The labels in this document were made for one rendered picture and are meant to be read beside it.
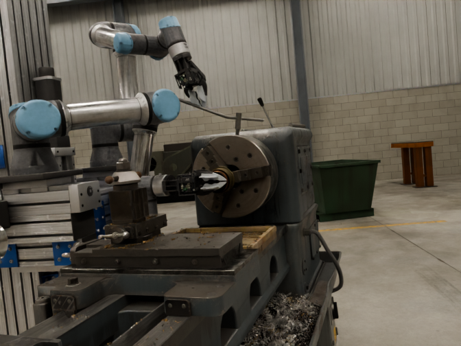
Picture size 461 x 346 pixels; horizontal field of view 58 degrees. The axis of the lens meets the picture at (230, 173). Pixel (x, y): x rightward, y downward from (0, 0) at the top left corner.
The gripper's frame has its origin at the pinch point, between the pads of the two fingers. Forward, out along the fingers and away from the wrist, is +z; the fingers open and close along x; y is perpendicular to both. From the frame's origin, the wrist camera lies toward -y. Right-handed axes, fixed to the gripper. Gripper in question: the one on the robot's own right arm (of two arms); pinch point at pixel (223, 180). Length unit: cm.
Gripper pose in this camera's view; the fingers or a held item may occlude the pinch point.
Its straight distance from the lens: 140.5
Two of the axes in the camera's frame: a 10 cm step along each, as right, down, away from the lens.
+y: -3.4, 0.8, -9.4
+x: -0.9, -9.9, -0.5
